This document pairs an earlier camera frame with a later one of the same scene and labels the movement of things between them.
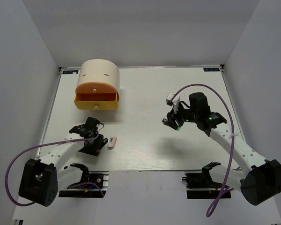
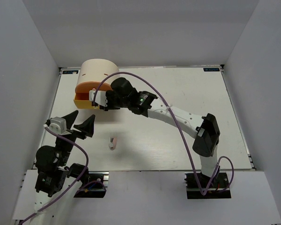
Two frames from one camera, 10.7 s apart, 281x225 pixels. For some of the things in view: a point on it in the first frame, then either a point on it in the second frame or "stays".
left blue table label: (70, 71) stays
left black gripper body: (91, 148) to (66, 145)
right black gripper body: (182, 115) to (114, 101)
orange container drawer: (96, 87) stays
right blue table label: (211, 69) stays
